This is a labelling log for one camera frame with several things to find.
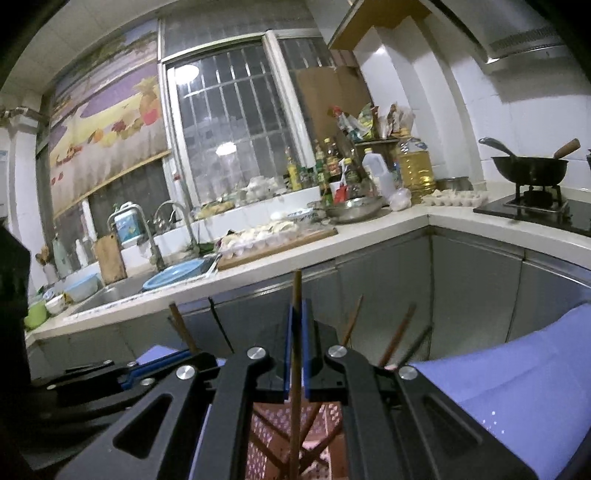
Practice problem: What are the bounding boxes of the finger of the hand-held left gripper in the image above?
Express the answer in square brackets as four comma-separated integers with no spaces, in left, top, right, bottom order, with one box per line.
[32,376,162,409]
[65,352,192,388]

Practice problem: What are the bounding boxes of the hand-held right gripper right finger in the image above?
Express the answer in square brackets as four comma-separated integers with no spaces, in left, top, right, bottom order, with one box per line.
[300,298,536,480]

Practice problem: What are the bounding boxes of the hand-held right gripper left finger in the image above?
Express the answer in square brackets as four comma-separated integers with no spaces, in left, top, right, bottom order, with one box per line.
[55,300,296,480]

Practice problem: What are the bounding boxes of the single wooden chopstick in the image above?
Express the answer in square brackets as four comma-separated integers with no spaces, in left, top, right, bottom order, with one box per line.
[287,270,304,480]

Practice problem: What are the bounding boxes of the bundle of wooden chopsticks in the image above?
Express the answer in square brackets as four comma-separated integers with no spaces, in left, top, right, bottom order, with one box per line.
[167,295,433,480]

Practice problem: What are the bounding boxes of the pink plastic utensil basket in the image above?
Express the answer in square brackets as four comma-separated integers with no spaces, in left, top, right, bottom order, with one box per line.
[247,401,347,480]

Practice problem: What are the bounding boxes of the steel sink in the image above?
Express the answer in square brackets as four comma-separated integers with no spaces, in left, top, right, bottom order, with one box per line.
[69,272,218,315]

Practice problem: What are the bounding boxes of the green bowl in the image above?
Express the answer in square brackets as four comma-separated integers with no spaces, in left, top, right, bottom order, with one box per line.
[23,300,49,329]

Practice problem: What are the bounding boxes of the large wooden board with dumplings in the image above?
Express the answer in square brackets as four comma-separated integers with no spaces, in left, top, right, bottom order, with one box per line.
[217,220,339,271]

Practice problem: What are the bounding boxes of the grey kitchen cabinets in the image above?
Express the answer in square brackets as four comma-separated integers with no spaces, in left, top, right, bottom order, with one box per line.
[28,222,591,384]

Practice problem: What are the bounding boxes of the pale blue plastic container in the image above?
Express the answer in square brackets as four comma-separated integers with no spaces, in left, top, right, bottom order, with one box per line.
[65,274,100,302]

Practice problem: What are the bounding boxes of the blue plate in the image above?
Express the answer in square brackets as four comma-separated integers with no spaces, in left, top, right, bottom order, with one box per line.
[142,258,206,291]

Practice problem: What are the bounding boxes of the small wooden cutting board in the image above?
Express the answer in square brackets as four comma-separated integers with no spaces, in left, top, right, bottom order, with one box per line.
[93,234,127,284]

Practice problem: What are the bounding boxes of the angular steel faucet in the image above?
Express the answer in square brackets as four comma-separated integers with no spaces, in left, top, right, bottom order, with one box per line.
[107,207,166,272]

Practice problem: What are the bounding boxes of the steel pan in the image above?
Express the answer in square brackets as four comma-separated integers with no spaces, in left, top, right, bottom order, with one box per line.
[323,196,386,222]

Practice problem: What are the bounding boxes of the white plastic bag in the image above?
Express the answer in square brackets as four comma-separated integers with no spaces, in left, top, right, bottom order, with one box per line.
[388,188,413,211]

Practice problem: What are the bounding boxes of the arched steel faucet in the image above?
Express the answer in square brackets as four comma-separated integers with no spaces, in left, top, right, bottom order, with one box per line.
[152,200,197,250]

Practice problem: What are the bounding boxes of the white plastic jug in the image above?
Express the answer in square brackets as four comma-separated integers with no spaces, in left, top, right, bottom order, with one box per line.
[361,148,397,197]

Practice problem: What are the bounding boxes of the group of sauce bottles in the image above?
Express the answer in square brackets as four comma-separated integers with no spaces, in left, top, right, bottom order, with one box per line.
[284,136,365,206]

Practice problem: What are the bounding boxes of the blue printed tablecloth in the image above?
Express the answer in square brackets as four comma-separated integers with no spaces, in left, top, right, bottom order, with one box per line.
[139,302,591,480]

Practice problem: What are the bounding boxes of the yellow cooking oil bottle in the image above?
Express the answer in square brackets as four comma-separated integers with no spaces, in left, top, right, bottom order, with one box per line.
[396,134,437,204]

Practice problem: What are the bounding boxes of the egg tray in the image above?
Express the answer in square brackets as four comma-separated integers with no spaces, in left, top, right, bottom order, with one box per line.
[420,189,489,208]

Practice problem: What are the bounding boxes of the shelf of seasoning packets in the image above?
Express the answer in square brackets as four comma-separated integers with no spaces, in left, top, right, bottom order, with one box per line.
[332,102,416,141]

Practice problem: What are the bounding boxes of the barred window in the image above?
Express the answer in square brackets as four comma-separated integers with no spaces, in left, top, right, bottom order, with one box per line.
[159,32,361,217]

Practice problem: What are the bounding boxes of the brown cardboard panel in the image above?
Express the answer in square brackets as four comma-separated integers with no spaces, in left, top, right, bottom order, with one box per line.
[293,65,370,144]

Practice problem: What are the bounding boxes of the fruit printed window blind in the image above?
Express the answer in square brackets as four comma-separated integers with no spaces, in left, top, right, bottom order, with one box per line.
[46,21,169,217]

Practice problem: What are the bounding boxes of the black gas stove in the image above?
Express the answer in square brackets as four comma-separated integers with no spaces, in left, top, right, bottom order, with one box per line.
[473,182,591,238]

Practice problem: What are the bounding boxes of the black frying pan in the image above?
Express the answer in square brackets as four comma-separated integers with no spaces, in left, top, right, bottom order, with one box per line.
[479,137,581,183]

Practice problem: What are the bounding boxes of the steel range hood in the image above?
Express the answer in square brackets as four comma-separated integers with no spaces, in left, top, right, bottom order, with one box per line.
[420,0,573,65]

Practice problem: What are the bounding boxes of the wooden wall cabinet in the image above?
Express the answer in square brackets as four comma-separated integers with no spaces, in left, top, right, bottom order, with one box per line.
[328,0,432,51]

